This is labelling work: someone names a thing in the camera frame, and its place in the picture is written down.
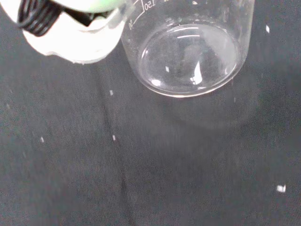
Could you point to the black bench cloth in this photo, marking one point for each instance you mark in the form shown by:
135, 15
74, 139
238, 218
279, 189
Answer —
117, 153

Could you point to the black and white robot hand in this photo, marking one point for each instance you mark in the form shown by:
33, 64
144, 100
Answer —
77, 44

